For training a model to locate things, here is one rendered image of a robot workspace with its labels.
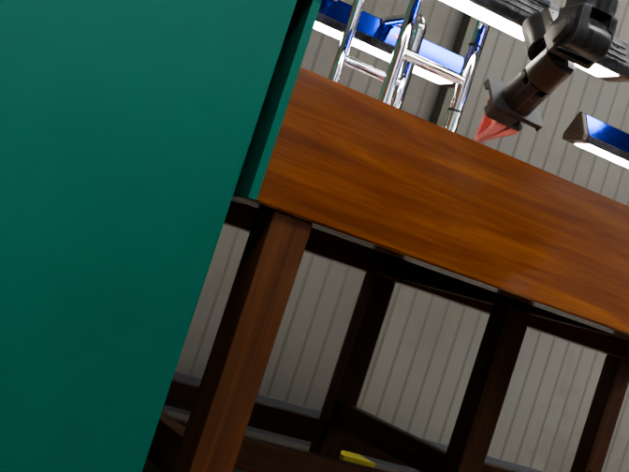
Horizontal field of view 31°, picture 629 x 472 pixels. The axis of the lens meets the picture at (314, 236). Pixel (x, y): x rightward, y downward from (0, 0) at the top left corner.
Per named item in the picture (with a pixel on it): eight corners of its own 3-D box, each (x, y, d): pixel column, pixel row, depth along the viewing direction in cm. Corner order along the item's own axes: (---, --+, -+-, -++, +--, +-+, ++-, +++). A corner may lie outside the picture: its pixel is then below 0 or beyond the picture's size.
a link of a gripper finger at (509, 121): (450, 114, 183) (487, 78, 177) (484, 129, 186) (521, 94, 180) (455, 144, 179) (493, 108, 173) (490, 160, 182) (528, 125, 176)
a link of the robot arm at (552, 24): (569, 23, 163) (613, 45, 166) (554, -27, 170) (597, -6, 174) (517, 78, 170) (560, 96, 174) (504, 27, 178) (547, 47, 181)
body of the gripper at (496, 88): (480, 82, 178) (511, 51, 173) (529, 106, 182) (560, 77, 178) (486, 111, 174) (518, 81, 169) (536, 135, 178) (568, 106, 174)
